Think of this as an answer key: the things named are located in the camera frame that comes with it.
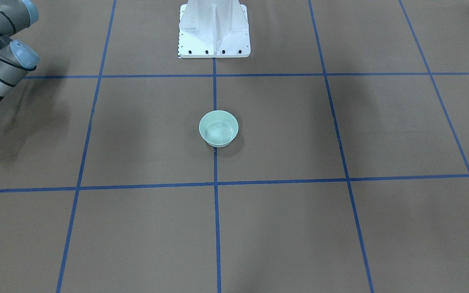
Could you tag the light green ceramic bowl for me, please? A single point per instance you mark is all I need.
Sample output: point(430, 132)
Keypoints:
point(218, 128)

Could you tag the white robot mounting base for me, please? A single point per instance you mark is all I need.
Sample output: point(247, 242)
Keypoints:
point(213, 29)

